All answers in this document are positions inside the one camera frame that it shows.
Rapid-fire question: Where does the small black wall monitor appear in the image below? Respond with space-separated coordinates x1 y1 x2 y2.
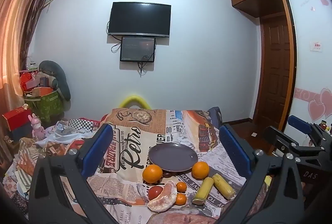
120 36 156 63

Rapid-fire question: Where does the large orange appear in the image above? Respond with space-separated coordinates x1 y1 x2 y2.
142 164 163 184
191 161 210 179

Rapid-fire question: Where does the brown wooden door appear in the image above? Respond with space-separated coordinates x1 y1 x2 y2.
253 14 292 131

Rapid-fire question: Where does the grey plush toy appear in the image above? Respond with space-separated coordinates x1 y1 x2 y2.
38 60 71 101

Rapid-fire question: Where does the white heart-print wardrobe door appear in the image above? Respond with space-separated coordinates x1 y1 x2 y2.
283 0 332 136

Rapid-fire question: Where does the pink toy figure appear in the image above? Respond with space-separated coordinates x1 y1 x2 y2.
28 113 46 140

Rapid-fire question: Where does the yellow banana piece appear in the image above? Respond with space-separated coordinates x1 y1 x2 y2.
212 173 236 200
192 177 214 205

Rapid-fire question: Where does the dark blue chair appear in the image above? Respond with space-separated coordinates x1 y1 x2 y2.
207 107 223 127

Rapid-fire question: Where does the black television cable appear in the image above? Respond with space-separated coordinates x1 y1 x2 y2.
106 21 122 53

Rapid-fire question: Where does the black wall television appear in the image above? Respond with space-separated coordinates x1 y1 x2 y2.
107 2 172 38

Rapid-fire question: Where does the black monitor cable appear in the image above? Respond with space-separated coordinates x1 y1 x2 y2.
137 61 148 77

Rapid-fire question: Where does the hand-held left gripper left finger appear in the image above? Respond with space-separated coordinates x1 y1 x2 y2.
28 124 122 224

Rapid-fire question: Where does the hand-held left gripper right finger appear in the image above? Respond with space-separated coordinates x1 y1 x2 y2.
215 124 305 224

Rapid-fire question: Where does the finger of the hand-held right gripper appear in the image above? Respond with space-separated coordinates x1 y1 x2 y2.
265 126 327 161
288 115 332 147

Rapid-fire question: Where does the patchwork blanket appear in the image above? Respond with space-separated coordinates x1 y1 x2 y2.
0 136 86 214

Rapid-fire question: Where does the dark purple plate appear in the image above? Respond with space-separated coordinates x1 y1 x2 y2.
148 142 198 173

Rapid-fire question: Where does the black-white checkered cloth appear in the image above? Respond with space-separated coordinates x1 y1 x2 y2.
68 118 100 134

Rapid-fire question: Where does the brown curtain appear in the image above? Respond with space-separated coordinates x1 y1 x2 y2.
0 0 56 100

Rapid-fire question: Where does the green storage bag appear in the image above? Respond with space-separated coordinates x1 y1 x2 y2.
24 89 65 123

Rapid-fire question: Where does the red tomato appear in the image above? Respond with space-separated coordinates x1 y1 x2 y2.
148 186 164 201

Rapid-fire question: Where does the orange box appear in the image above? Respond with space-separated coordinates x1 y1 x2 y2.
31 87 55 97

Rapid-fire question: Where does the printed tablecloth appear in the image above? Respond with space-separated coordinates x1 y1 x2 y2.
34 107 260 224

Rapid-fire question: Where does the red box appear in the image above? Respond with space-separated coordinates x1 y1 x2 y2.
2 107 33 130

